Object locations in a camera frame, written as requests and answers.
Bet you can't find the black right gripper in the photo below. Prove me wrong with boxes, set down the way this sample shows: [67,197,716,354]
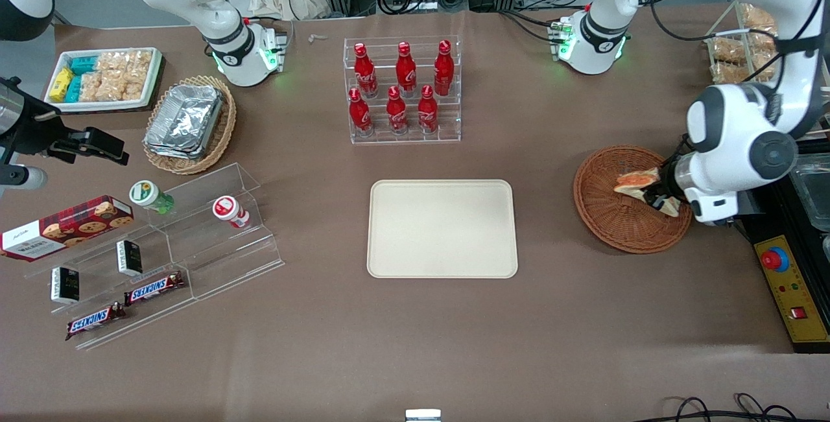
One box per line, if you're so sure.
[13,101,129,165]

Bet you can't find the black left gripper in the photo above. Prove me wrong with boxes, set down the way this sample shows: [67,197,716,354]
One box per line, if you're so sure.
[642,150,694,211]

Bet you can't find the triangular sandwich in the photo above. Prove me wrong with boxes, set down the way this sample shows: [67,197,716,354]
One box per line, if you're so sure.
[613,168,682,218]

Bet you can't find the white rectangular snack tray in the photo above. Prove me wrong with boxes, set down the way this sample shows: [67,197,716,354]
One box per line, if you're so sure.
[44,47,163,113]

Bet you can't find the round brown wicker basket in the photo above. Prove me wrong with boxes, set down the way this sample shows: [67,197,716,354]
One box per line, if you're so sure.
[573,145,693,255]

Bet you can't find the oval light wicker basket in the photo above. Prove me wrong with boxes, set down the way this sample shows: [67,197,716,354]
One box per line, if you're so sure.
[143,75,237,176]

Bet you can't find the cream plastic tray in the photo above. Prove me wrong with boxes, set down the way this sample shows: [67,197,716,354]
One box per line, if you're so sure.
[367,180,519,279]

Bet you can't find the yellow snack packet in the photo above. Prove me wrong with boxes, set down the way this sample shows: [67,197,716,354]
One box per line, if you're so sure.
[49,67,73,102]

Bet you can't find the green lid drink cup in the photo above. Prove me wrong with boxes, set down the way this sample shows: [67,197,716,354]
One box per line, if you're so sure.
[129,180,176,215]

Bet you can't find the red tartan cookie box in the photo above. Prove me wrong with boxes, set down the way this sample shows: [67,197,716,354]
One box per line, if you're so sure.
[0,195,135,262]

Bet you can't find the stack of foil trays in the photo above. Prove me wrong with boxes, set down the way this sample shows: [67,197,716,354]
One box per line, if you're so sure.
[144,84,224,161]

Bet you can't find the black metal control box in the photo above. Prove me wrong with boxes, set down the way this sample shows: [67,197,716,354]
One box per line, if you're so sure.
[736,137,830,353]

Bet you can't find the small black white box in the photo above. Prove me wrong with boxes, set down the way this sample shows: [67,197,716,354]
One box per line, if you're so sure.
[116,240,143,277]
[51,266,80,306]

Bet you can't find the red emergency stop button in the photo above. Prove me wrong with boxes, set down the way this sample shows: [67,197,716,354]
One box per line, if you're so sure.
[761,247,790,273]

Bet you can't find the bagged fried snack pack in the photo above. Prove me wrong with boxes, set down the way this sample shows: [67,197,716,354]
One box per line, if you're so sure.
[739,4,777,37]
[710,36,756,65]
[710,62,769,86]

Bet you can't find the red lid drink cup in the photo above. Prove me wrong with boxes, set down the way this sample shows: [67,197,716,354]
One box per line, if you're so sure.
[212,196,251,230]

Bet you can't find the Snickers chocolate bar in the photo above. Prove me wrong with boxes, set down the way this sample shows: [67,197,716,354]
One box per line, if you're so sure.
[123,272,185,306]
[64,302,127,342]

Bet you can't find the steel food pan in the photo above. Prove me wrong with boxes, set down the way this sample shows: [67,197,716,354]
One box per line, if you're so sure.
[788,152,830,231]

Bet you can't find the clear acrylic snack rack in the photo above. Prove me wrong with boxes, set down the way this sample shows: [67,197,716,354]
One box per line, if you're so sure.
[705,0,782,86]

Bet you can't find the clear acrylic stepped shelf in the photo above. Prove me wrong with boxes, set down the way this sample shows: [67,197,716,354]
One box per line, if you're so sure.
[25,163,286,351]

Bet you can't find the yellow control panel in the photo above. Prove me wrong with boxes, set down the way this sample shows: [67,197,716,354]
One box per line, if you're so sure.
[753,235,830,344]

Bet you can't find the red cola bottle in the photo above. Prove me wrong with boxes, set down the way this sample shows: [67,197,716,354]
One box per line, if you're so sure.
[396,41,418,97]
[353,43,379,100]
[348,87,374,138]
[418,84,440,134]
[386,86,409,135]
[434,40,453,96]

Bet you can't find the clear acrylic bottle rack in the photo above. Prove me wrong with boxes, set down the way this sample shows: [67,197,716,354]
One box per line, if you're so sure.
[343,36,462,145]

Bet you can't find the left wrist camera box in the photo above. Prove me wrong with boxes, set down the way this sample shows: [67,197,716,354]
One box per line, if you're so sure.
[686,189,741,226]

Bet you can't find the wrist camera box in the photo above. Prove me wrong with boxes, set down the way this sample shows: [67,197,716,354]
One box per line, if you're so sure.
[686,189,741,226]
[0,166,48,191]

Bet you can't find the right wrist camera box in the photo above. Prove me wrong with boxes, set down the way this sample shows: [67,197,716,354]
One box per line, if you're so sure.
[0,166,48,191]

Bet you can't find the black floor cable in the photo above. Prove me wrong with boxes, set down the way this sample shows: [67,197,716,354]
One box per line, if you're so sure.
[648,393,801,422]

